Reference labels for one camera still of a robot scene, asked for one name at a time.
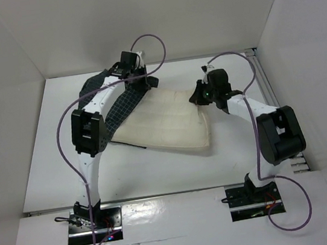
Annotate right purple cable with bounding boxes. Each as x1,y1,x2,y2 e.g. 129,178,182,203
201,43,316,238

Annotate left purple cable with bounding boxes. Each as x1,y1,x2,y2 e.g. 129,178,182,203
43,32,194,245

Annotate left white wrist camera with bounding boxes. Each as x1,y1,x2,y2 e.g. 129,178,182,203
136,50,145,69

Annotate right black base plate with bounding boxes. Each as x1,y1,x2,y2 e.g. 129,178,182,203
221,182,286,222

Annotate purple cable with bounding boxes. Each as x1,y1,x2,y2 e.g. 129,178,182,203
43,32,194,245
201,43,316,238

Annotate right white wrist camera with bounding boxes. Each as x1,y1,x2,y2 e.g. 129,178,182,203
201,64,215,84

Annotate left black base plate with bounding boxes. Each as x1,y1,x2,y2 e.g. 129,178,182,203
54,205,124,245

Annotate cream white pillow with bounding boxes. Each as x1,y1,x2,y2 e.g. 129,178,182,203
112,87,212,156

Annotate dark blue checkered pillowcase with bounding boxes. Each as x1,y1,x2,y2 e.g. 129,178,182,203
79,69,149,141

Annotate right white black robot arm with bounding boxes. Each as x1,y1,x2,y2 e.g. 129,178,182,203
189,65,306,207

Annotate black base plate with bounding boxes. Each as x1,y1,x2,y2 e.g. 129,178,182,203
54,205,124,245
221,182,286,222

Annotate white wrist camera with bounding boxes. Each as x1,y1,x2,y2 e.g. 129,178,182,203
201,64,215,84
136,50,145,69

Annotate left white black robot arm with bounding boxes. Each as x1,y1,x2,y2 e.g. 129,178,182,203
71,51,158,229

